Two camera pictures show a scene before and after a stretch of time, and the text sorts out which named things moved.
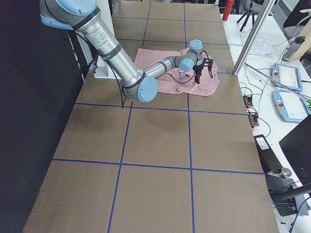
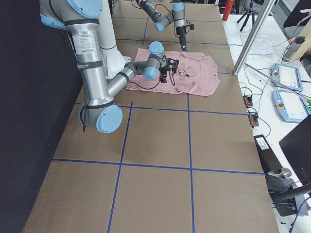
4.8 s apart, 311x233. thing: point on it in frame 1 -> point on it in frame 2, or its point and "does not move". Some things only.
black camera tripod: (249, 12) does not move
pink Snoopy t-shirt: (174, 80) does not move
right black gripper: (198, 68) -> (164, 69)
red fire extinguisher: (228, 8) does not move
